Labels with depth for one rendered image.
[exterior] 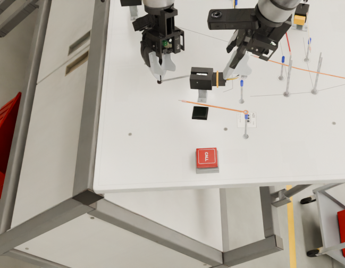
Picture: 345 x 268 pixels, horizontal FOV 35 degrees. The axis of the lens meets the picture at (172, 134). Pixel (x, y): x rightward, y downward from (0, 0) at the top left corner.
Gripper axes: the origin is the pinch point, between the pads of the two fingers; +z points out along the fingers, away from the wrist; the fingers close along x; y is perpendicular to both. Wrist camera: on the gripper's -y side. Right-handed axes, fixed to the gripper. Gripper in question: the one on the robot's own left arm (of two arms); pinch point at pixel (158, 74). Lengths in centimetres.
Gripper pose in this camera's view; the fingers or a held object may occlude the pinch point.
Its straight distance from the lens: 142.8
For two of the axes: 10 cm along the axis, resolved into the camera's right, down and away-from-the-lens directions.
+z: 0.4, 8.1, 5.8
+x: 8.2, -3.6, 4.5
